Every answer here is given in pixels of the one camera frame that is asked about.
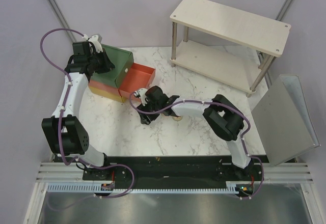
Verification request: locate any green top drawer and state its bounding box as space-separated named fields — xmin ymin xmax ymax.
xmin=115 ymin=50 xmax=134 ymax=88

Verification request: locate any grey metal box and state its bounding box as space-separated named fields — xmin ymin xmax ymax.
xmin=252 ymin=74 xmax=320 ymax=166

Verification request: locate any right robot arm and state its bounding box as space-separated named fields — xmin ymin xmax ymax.
xmin=129 ymin=86 xmax=253 ymax=180

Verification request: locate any white cable duct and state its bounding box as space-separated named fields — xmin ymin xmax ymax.
xmin=47 ymin=180 xmax=255 ymax=193

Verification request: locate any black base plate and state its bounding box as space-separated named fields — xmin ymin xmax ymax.
xmin=83 ymin=156 xmax=262 ymax=188

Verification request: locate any gold round jar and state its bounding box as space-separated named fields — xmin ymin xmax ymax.
xmin=173 ymin=116 xmax=183 ymax=121

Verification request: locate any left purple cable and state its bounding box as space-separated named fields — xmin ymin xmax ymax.
xmin=40 ymin=28 xmax=135 ymax=199

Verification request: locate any three-colour drawer cabinet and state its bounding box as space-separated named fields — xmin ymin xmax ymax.
xmin=88 ymin=44 xmax=134 ymax=104

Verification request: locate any yellow bottom drawer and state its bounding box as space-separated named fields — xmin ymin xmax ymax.
xmin=121 ymin=96 xmax=127 ymax=103

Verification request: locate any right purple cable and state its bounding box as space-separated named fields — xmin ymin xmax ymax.
xmin=129 ymin=91 xmax=266 ymax=200

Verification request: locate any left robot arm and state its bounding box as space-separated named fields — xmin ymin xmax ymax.
xmin=41 ymin=34 xmax=115 ymax=180

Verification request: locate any orange drawer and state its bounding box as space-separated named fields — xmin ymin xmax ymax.
xmin=118 ymin=63 xmax=156 ymax=98

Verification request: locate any aluminium rail frame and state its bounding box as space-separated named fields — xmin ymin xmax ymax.
xmin=36 ymin=162 xmax=313 ymax=184

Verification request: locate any purple cable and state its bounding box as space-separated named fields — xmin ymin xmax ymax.
xmin=129 ymin=91 xmax=266 ymax=200
xmin=40 ymin=28 xmax=135 ymax=199

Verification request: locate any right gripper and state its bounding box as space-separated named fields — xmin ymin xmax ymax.
xmin=136 ymin=99 xmax=161 ymax=125

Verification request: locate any white two-tier shelf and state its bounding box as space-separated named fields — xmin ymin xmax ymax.
xmin=170 ymin=0 xmax=291 ymax=97

